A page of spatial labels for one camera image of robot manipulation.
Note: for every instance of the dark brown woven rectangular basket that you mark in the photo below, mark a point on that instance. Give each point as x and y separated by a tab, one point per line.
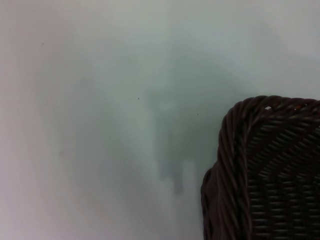
275	175

